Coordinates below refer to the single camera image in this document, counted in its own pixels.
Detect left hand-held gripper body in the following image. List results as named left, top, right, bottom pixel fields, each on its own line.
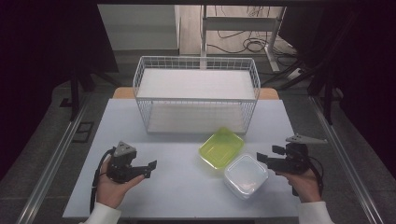
left=106, top=140, right=149, bottom=184

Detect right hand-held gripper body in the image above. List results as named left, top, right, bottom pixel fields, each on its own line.
left=266, top=133, right=329, bottom=175

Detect white plastic food container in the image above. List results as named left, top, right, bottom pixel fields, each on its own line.
left=222, top=152, right=270, bottom=201

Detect green plastic food container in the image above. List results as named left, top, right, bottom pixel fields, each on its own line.
left=198, top=126, right=246, bottom=171

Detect white wire shelf rack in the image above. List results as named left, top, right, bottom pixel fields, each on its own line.
left=132, top=55, right=262, bottom=135

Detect person's right hand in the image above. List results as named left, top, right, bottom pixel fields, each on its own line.
left=275, top=167, right=322, bottom=204

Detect person's left hand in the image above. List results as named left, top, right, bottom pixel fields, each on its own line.
left=95, top=158, right=146, bottom=210

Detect black metal stand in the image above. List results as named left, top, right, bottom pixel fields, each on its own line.
left=261, top=12, right=359, bottom=126
left=60, top=60, right=121, bottom=122

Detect white power strip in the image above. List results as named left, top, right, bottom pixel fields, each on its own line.
left=286, top=67, right=304, bottom=82

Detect white cabinet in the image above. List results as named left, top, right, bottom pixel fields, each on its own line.
left=97, top=4, right=182, bottom=57

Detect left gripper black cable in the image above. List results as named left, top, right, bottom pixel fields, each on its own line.
left=89, top=147, right=117, bottom=216

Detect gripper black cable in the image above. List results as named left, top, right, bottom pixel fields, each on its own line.
left=89, top=147, right=117, bottom=216
left=291, top=155, right=325, bottom=198

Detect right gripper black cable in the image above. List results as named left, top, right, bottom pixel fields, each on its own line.
left=291, top=155, right=325, bottom=198

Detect metal floor rail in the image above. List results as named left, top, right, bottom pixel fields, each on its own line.
left=308, top=95, right=386, bottom=224
left=16, top=92, right=91, bottom=224

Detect black cables on floor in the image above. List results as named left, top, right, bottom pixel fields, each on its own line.
left=206, top=6, right=301, bottom=68

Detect white metal desk frame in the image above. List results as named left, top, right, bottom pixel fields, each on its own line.
left=200, top=4, right=288, bottom=74

